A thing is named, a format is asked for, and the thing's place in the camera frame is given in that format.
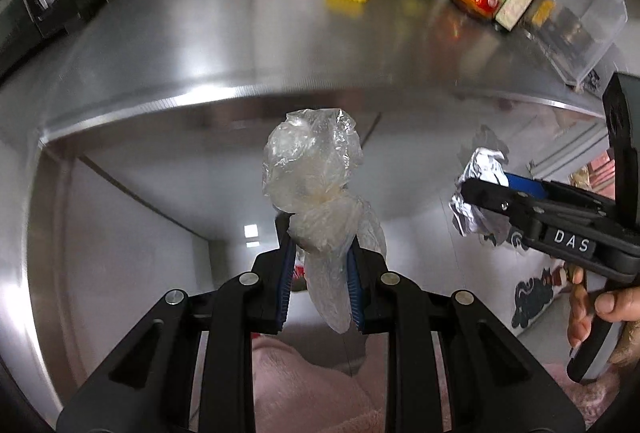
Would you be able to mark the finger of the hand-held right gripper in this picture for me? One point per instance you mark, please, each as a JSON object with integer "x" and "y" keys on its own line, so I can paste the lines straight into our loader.
{"x": 522, "y": 183}
{"x": 500, "y": 200}

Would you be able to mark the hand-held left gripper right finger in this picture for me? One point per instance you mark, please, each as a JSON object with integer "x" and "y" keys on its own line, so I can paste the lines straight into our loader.
{"x": 352, "y": 283}

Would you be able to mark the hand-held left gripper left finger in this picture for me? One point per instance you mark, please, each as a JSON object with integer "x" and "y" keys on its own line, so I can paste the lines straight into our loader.
{"x": 287, "y": 273}

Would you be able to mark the silver foil wrapper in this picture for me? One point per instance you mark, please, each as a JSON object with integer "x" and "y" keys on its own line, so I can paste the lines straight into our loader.
{"x": 482, "y": 163}

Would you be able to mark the clear plastic bag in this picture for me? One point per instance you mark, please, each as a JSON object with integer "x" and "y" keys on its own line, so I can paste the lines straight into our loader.
{"x": 310, "y": 163}

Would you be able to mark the person's right hand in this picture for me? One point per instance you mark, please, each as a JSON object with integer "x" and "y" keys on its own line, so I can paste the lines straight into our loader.
{"x": 620, "y": 305}

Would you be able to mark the cartoon floor mat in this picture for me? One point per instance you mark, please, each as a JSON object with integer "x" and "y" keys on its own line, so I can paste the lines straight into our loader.
{"x": 532, "y": 293}

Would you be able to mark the pink fleece pants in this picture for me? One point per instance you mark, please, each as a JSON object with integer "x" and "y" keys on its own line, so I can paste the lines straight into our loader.
{"x": 310, "y": 388}

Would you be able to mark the clear acrylic rack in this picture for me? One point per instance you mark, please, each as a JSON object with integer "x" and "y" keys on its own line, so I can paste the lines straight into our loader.
{"x": 590, "y": 28}

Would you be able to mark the black lid spice jar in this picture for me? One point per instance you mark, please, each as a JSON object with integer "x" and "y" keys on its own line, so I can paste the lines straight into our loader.
{"x": 542, "y": 5}

